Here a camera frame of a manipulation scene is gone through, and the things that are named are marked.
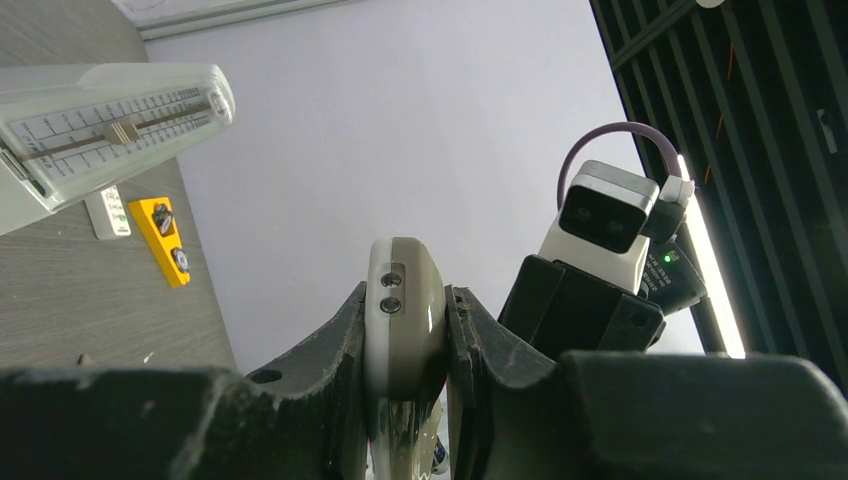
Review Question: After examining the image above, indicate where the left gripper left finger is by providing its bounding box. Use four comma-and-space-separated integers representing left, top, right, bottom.
1, 284, 367, 479

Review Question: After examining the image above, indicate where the grey rounded remote control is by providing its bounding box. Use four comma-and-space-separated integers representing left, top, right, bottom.
363, 237, 447, 479

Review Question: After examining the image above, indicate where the small white remote control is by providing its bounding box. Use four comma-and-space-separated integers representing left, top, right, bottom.
84, 185, 132, 241

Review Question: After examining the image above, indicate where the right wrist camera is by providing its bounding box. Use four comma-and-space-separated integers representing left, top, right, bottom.
539, 160, 660, 294

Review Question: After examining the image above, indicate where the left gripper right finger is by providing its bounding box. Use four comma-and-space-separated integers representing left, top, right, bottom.
446, 287, 847, 479

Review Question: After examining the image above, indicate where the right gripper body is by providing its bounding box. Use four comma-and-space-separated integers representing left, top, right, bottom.
498, 255, 666, 359

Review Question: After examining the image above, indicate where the yellow triangle toy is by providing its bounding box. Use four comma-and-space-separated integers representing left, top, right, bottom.
128, 197, 191, 288

